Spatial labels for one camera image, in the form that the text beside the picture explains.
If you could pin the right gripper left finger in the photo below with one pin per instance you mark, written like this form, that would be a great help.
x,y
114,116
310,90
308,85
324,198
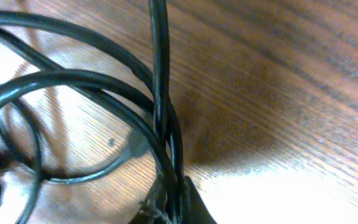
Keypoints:
x,y
152,209

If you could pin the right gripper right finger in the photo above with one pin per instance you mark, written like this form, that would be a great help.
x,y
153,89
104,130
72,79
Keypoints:
x,y
194,210

